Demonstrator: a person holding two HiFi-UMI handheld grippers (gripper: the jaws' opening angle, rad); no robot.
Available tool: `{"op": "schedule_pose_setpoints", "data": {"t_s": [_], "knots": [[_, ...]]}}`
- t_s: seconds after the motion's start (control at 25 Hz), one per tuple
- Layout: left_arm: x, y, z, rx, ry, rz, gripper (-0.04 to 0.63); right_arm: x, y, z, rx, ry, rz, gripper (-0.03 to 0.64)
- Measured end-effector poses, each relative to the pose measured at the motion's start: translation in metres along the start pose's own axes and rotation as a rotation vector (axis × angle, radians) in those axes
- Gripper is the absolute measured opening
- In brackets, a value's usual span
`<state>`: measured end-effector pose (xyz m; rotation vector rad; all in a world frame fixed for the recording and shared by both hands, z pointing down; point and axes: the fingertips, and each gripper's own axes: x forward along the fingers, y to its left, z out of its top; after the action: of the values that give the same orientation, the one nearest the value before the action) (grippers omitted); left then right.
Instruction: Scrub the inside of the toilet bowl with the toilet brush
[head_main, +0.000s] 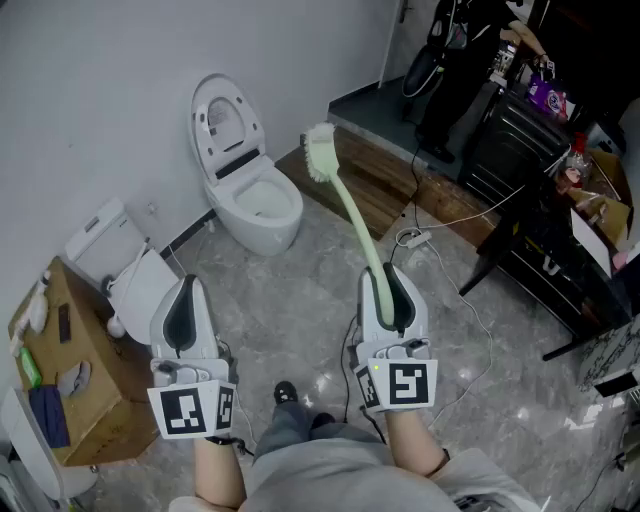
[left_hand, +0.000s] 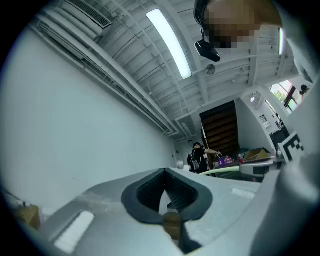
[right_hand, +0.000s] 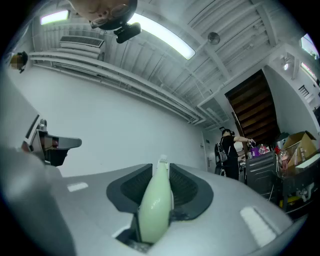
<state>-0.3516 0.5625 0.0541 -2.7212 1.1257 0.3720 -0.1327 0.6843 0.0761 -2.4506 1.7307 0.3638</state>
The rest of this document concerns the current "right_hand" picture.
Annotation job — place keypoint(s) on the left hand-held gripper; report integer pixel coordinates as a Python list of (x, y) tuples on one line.
[(62, 143)]

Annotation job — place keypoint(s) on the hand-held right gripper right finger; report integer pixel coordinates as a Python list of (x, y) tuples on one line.
[(225, 212)]

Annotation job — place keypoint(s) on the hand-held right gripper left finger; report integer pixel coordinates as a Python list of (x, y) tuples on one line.
[(95, 200)]

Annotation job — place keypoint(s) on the pale green toilet brush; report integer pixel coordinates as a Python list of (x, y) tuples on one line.
[(155, 200)]

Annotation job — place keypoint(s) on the white door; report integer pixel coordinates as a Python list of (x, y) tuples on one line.
[(208, 155)]

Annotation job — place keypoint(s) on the purple packet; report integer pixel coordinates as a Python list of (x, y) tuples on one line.
[(255, 152)]

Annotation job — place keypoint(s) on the yellow tool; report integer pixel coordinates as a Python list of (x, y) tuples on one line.
[(292, 200)]

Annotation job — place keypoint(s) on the white air conditioner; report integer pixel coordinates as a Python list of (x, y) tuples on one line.
[(80, 43)]

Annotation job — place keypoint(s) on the open brown cardboard box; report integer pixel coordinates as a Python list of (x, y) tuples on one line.
[(300, 147)]

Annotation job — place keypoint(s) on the short ceiling light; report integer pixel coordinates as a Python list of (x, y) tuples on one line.
[(55, 17)]

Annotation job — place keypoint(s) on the wooden staircase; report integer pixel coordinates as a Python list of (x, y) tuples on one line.
[(252, 107)]

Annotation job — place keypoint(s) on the white ceiling ducts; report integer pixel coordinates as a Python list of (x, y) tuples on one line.
[(125, 82)]

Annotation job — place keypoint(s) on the person's head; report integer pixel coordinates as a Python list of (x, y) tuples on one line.
[(85, 7)]

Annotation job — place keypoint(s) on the round eyeglasses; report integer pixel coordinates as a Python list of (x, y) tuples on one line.
[(118, 10)]

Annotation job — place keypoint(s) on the long ceiling light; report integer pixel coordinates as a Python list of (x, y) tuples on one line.
[(162, 35)]

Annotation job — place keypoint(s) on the round ceiling lamp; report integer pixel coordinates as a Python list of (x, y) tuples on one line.
[(213, 38)]

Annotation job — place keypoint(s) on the black head camera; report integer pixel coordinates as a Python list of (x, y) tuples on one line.
[(127, 32)]

